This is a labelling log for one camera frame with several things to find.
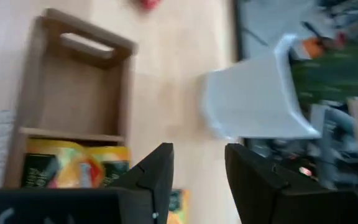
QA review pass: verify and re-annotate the wooden three-compartment tray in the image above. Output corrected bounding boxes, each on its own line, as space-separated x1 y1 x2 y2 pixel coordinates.
4 7 139 190

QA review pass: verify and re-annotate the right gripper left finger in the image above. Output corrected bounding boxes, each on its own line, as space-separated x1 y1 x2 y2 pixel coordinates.
0 142 175 224

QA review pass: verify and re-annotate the green cactus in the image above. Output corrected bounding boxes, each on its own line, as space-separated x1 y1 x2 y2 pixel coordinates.
290 40 358 108

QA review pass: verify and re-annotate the white hexagonal plant pot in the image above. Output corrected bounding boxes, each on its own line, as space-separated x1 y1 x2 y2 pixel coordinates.
200 33 322 141

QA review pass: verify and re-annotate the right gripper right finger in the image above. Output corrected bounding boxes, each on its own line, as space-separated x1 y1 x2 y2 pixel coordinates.
224 142 358 224

